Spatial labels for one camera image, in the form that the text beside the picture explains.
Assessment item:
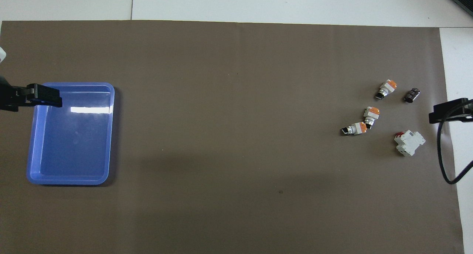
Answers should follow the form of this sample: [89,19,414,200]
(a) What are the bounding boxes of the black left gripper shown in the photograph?
[0,83,63,112]

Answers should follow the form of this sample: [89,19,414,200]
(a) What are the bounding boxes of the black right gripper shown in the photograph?
[429,98,473,124]

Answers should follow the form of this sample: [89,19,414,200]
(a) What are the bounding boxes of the orange white selector switch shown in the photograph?
[340,122,367,136]
[363,106,380,130]
[375,79,398,100]

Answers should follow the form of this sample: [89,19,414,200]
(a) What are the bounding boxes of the small dark cylindrical component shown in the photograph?
[404,88,421,103]

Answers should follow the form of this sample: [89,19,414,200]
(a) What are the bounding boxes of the white circuit breaker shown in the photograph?
[394,130,426,157]

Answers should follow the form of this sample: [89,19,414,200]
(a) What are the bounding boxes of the blue plastic tray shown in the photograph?
[26,82,115,186]

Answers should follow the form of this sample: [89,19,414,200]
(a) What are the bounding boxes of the brown table mat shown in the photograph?
[0,20,465,254]

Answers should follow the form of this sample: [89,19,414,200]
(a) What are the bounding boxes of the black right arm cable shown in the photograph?
[437,103,473,184]

